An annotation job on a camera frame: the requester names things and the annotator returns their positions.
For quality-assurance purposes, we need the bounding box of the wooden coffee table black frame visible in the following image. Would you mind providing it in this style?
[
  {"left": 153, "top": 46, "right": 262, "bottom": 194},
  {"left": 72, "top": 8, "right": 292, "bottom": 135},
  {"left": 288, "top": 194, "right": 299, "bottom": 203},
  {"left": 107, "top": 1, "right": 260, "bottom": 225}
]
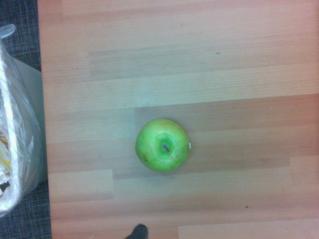
[{"left": 37, "top": 0, "right": 319, "bottom": 239}]

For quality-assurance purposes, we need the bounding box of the crumpled white wrapper trash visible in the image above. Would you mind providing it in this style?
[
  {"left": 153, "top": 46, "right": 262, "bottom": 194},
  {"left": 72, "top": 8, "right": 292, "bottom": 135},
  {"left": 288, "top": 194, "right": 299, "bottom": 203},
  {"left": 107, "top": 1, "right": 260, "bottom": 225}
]
[{"left": 0, "top": 129, "right": 12, "bottom": 199}]

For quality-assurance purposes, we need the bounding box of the green apple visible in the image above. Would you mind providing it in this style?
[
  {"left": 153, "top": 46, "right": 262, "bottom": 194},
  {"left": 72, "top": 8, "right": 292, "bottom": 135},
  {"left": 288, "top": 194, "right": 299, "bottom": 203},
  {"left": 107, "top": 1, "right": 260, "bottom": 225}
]
[{"left": 135, "top": 118, "right": 190, "bottom": 173}]

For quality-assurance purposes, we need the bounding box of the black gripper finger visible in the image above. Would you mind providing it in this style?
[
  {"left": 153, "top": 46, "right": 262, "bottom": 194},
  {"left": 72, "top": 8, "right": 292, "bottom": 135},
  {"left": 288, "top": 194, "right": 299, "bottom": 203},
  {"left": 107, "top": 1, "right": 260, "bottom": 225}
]
[{"left": 124, "top": 223, "right": 149, "bottom": 239}]

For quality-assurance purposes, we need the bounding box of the white plastic trash bin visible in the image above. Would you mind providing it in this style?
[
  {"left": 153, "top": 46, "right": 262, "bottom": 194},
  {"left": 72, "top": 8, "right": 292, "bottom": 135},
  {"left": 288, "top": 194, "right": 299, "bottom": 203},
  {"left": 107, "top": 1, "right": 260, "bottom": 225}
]
[{"left": 13, "top": 58, "right": 48, "bottom": 197}]

